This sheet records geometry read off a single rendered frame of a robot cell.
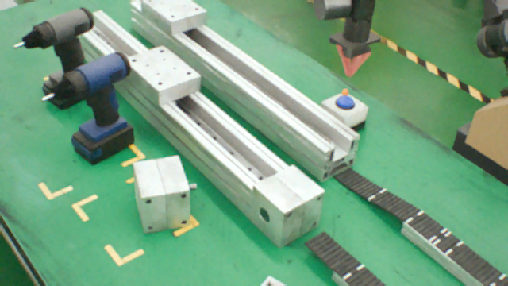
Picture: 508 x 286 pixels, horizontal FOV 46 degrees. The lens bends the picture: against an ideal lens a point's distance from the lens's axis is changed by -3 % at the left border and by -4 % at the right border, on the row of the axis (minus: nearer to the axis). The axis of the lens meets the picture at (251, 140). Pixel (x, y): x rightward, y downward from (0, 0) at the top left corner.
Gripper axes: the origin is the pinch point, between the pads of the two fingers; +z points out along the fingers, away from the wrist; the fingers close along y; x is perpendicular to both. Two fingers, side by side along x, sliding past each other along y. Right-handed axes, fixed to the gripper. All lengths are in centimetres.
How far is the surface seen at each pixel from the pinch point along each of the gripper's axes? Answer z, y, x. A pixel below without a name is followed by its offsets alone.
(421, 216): 11.2, 10.6, 33.8
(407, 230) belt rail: 13.0, 14.1, 33.9
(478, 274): 11, 13, 50
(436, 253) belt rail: 13.5, 13.6, 41.1
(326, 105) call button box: 8.7, 3.7, -1.8
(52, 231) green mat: 15, 70, -5
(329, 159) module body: 8.9, 16.3, 12.6
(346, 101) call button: 7.2, 0.3, 1.0
